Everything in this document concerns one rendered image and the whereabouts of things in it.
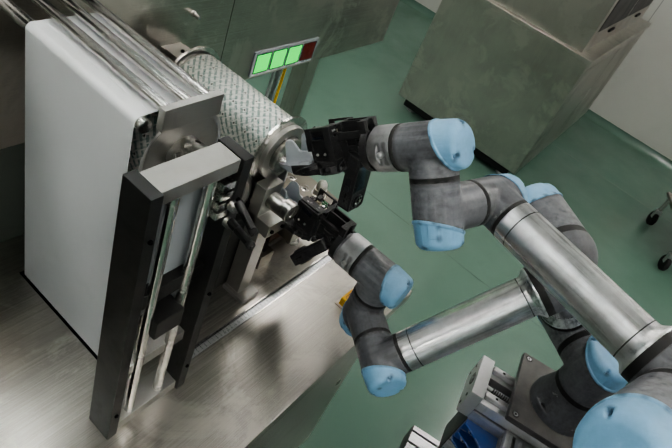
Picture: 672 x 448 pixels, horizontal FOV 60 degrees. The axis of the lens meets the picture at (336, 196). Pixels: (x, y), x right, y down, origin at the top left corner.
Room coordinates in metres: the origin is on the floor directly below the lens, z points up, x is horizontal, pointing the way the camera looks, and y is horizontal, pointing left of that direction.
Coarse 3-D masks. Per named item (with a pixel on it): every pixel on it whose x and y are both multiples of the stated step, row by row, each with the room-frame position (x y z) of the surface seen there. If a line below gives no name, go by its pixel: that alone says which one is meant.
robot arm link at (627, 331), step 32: (512, 192) 0.81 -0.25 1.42; (480, 224) 0.76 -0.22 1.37; (512, 224) 0.75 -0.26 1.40; (544, 224) 0.76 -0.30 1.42; (544, 256) 0.71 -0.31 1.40; (576, 256) 0.71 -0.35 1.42; (576, 288) 0.67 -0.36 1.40; (608, 288) 0.67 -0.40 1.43; (608, 320) 0.63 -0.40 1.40; (640, 320) 0.63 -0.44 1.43; (640, 352) 0.58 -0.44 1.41
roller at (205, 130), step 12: (204, 120) 0.70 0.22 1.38; (168, 132) 0.64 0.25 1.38; (180, 132) 0.66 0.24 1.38; (192, 132) 0.68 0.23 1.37; (204, 132) 0.70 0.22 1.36; (216, 132) 0.73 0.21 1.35; (156, 144) 0.62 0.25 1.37; (168, 144) 0.64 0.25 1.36; (156, 156) 0.63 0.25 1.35; (144, 168) 0.61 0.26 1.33
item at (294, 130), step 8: (184, 64) 0.96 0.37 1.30; (288, 128) 0.89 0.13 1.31; (296, 128) 0.90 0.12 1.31; (280, 136) 0.87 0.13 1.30; (288, 136) 0.89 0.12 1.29; (296, 136) 0.91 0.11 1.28; (272, 144) 0.85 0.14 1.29; (264, 152) 0.84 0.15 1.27; (272, 152) 0.85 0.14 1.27; (264, 160) 0.84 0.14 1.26; (264, 168) 0.85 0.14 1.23; (264, 176) 0.85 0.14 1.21
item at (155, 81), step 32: (32, 0) 0.71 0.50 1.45; (64, 0) 0.73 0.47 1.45; (96, 0) 0.77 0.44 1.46; (64, 32) 0.68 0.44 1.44; (96, 32) 0.70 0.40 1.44; (128, 32) 0.72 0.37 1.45; (96, 64) 0.64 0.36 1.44; (128, 64) 0.67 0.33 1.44; (160, 64) 0.70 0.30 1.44; (160, 96) 0.61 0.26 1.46; (192, 96) 0.67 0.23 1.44; (160, 128) 0.58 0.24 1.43
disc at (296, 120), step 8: (288, 120) 0.89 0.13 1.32; (296, 120) 0.91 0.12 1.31; (304, 120) 0.94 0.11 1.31; (280, 128) 0.87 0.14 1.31; (304, 128) 0.95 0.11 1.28; (272, 136) 0.86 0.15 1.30; (264, 144) 0.84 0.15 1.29; (256, 152) 0.83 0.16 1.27; (256, 160) 0.83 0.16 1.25; (256, 168) 0.84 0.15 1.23; (256, 176) 0.85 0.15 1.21
